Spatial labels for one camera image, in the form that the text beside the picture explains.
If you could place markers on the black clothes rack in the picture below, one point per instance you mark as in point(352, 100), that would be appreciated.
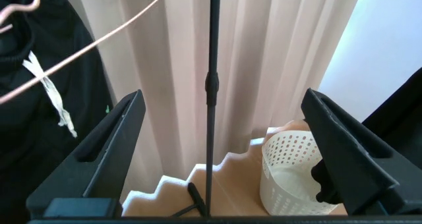
point(212, 52)

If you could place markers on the black shorts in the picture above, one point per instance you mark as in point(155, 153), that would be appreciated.
point(19, 135)

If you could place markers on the black shirt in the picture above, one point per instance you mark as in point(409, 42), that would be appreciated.
point(402, 112)

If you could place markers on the white laundry basket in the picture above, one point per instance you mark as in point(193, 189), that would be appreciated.
point(290, 184)

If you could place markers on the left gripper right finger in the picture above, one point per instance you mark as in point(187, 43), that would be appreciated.
point(356, 171)

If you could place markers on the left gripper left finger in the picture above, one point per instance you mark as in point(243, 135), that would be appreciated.
point(105, 158)

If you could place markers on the beige curtain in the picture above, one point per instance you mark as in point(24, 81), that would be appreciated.
point(263, 52)

